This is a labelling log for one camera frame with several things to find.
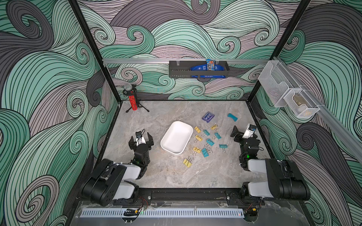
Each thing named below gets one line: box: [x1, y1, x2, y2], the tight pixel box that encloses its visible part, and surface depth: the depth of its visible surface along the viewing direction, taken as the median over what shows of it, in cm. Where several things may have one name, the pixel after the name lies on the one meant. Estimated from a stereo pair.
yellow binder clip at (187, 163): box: [182, 158, 193, 168], surface depth 86 cm
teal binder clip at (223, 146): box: [219, 144, 229, 149], surface depth 94 cm
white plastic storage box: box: [160, 120, 194, 155], surface depth 99 cm
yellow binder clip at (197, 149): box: [192, 145, 202, 154], surface depth 92 cm
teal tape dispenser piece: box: [227, 113, 239, 122], surface depth 112 cm
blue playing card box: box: [201, 111, 215, 123], surface depth 109 cm
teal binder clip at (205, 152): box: [201, 147, 210, 158], surface depth 91 cm
